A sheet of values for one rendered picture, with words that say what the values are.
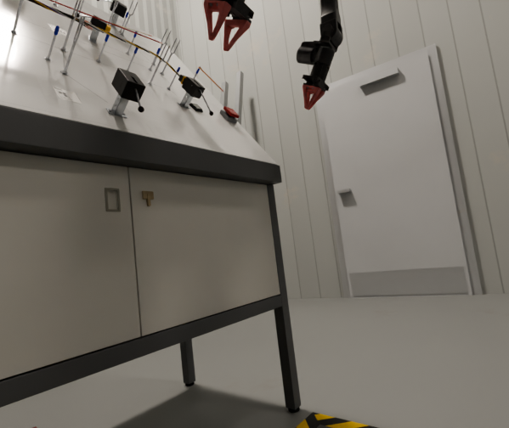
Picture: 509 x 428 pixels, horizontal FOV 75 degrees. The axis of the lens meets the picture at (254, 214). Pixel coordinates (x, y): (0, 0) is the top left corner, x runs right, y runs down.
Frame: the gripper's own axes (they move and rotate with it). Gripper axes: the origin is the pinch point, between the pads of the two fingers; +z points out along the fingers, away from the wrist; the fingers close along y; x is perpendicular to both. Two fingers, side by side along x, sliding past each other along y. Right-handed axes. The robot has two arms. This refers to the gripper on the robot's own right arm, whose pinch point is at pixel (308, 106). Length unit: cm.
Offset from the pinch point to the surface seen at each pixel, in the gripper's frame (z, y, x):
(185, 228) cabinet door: 46, 43, 0
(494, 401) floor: 72, -24, 86
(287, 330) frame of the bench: 76, 3, 23
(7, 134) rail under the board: 32, 84, -9
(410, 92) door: -74, -216, -23
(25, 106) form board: 27, 80, -13
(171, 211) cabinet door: 42, 47, -2
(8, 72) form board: 22, 80, -24
